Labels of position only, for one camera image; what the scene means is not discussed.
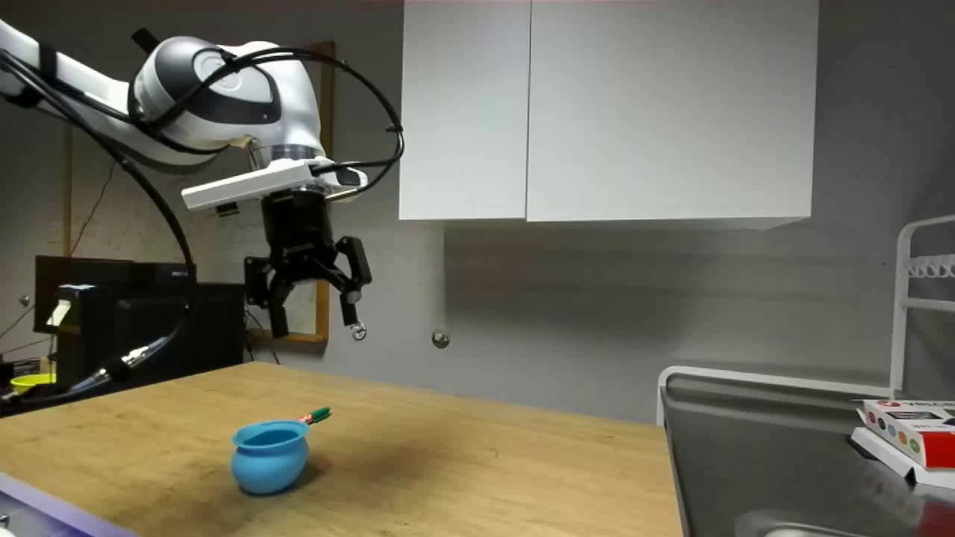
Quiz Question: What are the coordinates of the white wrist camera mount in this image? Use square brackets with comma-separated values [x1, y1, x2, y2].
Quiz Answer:
[180, 158, 369, 215]

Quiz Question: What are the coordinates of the metal sink counter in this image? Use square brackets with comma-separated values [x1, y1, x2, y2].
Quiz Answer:
[653, 364, 955, 537]

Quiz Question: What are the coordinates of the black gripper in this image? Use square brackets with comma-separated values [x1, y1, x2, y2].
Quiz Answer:
[242, 185, 375, 345]

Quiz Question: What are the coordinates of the blue bowl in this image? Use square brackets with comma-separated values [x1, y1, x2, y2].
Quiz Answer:
[229, 416, 313, 498]

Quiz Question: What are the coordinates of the white dish rack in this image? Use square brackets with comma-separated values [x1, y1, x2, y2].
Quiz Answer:
[887, 210, 955, 403]

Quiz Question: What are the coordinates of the white wall cabinet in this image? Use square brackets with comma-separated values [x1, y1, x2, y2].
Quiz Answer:
[396, 0, 820, 224]

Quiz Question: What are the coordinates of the black equipment box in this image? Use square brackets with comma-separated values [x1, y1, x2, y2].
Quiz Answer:
[54, 281, 248, 392]

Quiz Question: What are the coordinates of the colourful printed box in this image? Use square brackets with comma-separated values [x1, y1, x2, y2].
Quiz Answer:
[848, 395, 955, 491]

